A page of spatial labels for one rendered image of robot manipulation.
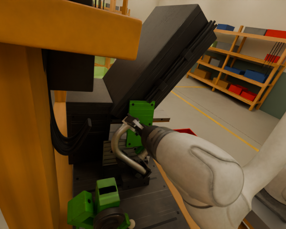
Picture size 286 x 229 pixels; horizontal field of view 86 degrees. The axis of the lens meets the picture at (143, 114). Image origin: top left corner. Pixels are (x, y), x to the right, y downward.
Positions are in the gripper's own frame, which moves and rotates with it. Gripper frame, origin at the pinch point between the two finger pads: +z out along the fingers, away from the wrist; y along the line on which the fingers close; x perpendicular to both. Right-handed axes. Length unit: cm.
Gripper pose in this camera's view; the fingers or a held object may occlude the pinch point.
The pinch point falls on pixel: (130, 124)
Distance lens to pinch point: 60.2
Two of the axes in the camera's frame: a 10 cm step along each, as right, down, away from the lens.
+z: -4.5, -1.8, 8.8
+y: -5.9, -6.8, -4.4
